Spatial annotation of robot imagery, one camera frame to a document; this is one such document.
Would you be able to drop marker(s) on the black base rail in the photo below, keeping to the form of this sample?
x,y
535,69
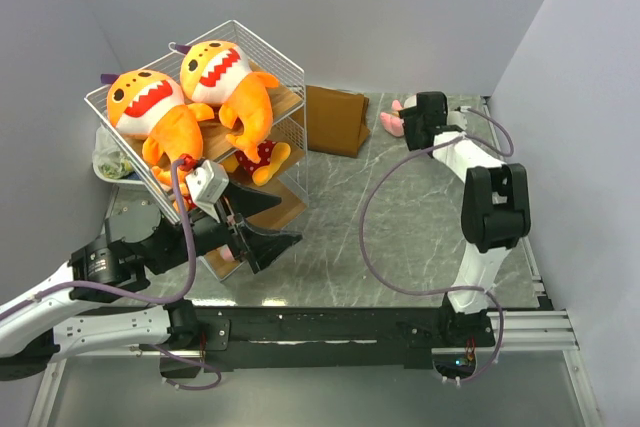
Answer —
x,y
232,338

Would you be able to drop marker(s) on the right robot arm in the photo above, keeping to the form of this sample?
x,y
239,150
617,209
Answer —
x,y
495,212

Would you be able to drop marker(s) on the pink striped plush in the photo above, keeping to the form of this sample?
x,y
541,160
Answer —
x,y
391,121
226,254

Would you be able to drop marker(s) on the large orange shark plush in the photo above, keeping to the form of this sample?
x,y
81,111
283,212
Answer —
x,y
150,106

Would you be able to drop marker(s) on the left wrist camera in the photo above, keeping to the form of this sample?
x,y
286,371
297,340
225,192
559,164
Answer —
x,y
206,182

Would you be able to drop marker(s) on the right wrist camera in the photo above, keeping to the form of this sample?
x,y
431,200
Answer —
x,y
457,117

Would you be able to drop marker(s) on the yellow plush red dress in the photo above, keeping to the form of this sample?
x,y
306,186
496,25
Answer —
x,y
271,156

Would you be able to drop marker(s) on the yellow plush polka-dot dress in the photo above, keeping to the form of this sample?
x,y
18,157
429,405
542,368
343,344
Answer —
x,y
184,200

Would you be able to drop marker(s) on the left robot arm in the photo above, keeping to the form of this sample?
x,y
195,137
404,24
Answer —
x,y
128,286

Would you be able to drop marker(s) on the white wire wooden shelf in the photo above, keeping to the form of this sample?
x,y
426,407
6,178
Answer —
x,y
289,107

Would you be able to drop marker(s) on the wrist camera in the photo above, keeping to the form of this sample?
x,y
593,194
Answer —
x,y
206,182
457,117

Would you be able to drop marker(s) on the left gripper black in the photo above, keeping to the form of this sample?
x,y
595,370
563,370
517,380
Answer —
x,y
262,248

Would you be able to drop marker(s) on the white basin with bag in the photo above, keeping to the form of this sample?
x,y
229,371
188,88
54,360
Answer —
x,y
111,164

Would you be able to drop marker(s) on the orange shark plush small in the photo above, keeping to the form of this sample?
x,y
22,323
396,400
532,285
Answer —
x,y
218,72

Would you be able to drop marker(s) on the brown folded cloth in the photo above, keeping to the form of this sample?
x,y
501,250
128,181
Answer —
x,y
335,121

